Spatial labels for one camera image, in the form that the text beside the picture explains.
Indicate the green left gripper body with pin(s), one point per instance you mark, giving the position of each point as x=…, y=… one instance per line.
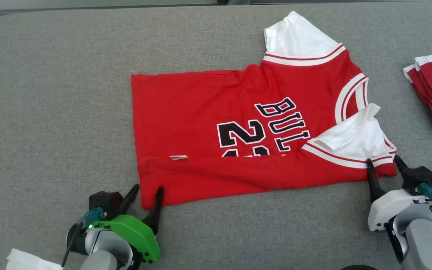
x=137, y=234

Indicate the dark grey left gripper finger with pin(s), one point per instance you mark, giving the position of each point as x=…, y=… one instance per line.
x=130, y=200
x=155, y=215

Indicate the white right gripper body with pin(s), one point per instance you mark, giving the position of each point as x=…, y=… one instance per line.
x=388, y=208

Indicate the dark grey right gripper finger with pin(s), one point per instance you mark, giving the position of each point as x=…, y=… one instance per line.
x=401, y=167
x=374, y=185

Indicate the red basketball jersey white sleeves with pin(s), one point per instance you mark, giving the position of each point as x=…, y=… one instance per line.
x=201, y=112

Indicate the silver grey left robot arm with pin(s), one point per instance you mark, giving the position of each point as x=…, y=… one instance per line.
x=103, y=251

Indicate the grey fabric sofa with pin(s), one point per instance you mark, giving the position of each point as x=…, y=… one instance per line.
x=51, y=112

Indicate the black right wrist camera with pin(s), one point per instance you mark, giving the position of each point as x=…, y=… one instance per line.
x=420, y=176

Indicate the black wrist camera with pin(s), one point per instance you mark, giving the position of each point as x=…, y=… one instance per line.
x=103, y=202
x=420, y=176

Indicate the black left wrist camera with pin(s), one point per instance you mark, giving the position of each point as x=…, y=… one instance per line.
x=103, y=202

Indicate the teal right camera connector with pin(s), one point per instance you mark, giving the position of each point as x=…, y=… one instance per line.
x=429, y=193

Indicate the teal camera connector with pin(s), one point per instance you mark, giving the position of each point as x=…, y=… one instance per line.
x=94, y=215
x=429, y=193

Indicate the teal left camera connector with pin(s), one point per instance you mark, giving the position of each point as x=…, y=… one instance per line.
x=94, y=215

